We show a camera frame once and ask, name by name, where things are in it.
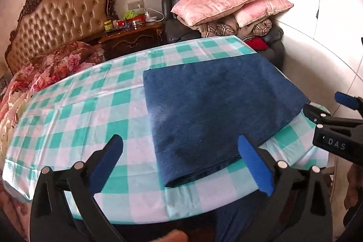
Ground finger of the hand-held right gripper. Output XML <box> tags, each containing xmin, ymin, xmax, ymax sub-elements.
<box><xmin>335</xmin><ymin>92</ymin><xmax>363</xmax><ymax>110</ymax></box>
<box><xmin>302</xmin><ymin>103</ymin><xmax>363</xmax><ymax>129</ymax></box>

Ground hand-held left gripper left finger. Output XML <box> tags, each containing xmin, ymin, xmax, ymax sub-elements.
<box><xmin>29</xmin><ymin>134</ymin><xmax>125</xmax><ymax>242</ymax></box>

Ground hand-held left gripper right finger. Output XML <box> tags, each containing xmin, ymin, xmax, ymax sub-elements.
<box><xmin>238</xmin><ymin>134</ymin><xmax>334</xmax><ymax>242</ymax></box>

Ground blue denim pants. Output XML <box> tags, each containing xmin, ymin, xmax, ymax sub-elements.
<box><xmin>142</xmin><ymin>53</ymin><xmax>311</xmax><ymax>188</ymax></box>

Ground person's right hand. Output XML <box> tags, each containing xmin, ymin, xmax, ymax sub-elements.
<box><xmin>344</xmin><ymin>164</ymin><xmax>363</xmax><ymax>208</ymax></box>

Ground person's left hand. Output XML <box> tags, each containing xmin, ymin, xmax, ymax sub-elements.
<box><xmin>155</xmin><ymin>230</ymin><xmax>188</xmax><ymax>242</ymax></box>

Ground green white checkered tablecloth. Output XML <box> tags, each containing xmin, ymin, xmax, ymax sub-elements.
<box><xmin>2</xmin><ymin>35</ymin><xmax>331</xmax><ymax>224</ymax></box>

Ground person's blue trouser leg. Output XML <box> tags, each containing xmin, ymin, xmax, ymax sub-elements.
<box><xmin>214</xmin><ymin>201</ymin><xmax>257</xmax><ymax>242</ymax></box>

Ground red cloth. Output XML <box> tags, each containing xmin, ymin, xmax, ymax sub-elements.
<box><xmin>247</xmin><ymin>36</ymin><xmax>268</xmax><ymax>51</ymax></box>

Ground floral quilt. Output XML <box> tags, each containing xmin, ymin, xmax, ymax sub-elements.
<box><xmin>0</xmin><ymin>41</ymin><xmax>107</xmax><ymax>146</ymax></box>

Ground floral bed sheet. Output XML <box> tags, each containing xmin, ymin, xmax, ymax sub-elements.
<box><xmin>0</xmin><ymin>188</ymin><xmax>32</xmax><ymax>242</ymax></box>

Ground white wardrobe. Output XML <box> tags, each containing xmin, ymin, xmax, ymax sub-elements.
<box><xmin>224</xmin><ymin>0</ymin><xmax>363</xmax><ymax>118</ymax></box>

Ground small pink pillow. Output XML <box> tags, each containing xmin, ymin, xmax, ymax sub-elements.
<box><xmin>234</xmin><ymin>0</ymin><xmax>294</xmax><ymax>28</ymax></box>

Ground dark wooden nightstand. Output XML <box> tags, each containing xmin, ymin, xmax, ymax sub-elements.
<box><xmin>98</xmin><ymin>22</ymin><xmax>166</xmax><ymax>61</ymax></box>

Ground plaid blanket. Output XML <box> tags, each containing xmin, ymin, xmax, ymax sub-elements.
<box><xmin>199</xmin><ymin>18</ymin><xmax>273</xmax><ymax>38</ymax></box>

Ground tufted leather headboard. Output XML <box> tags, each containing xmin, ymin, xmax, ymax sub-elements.
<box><xmin>4</xmin><ymin>0</ymin><xmax>120</xmax><ymax>75</ymax></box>

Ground large pink pillow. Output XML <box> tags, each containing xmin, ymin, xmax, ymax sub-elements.
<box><xmin>171</xmin><ymin>0</ymin><xmax>267</xmax><ymax>27</ymax></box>

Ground dark leather armchair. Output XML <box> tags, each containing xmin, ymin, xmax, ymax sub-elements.
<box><xmin>159</xmin><ymin>0</ymin><xmax>285</xmax><ymax>64</ymax></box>

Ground white charger cable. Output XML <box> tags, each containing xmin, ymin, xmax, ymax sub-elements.
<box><xmin>145</xmin><ymin>8</ymin><xmax>165</xmax><ymax>23</ymax></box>

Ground wall socket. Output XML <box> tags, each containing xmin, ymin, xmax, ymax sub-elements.
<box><xmin>128</xmin><ymin>0</ymin><xmax>145</xmax><ymax>11</ymax></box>

